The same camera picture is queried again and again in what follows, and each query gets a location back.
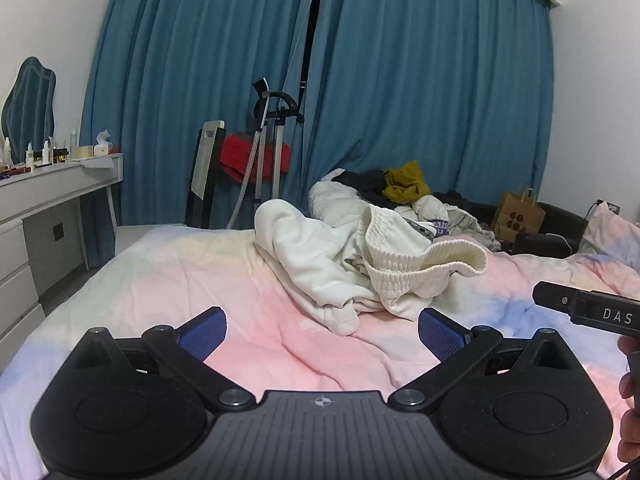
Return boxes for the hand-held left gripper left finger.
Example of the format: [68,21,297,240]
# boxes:
[84,306,257,409]

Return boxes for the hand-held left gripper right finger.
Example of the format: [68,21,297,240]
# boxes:
[387,308,568,409]

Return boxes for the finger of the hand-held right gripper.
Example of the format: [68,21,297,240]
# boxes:
[532,280,582,319]

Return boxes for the dark clothes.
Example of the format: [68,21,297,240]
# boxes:
[433,189,497,212]

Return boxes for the black clothes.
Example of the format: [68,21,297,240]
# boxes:
[331,168,398,207]

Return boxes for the person's right hand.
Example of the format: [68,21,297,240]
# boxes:
[617,334,640,461]

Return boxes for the black armchair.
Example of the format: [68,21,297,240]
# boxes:
[509,201,589,261]

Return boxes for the pastel pillow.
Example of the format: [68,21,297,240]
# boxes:
[576,205,640,277]

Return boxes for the brown paper bag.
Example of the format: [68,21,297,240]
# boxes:
[490,182,547,237]

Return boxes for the mustard yellow cloth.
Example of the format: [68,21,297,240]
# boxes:
[382,160,432,206]

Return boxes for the black chair with beige cushion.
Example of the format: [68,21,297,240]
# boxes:
[184,119,229,230]

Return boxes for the white quilted jacket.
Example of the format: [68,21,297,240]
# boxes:
[307,169,386,222]

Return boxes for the red cloth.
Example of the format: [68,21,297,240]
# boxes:
[219,132,292,187]

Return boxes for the garment steamer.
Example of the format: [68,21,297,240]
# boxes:
[226,77,306,231]

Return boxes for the white tissue box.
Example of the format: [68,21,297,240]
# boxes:
[92,129,114,159]

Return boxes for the white dressing table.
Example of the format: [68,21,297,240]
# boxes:
[0,152,125,358]

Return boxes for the blue curtain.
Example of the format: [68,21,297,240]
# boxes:
[79,0,326,227]
[285,0,558,213]

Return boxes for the wavy-framed mirror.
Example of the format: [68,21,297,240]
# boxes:
[0,56,57,167]

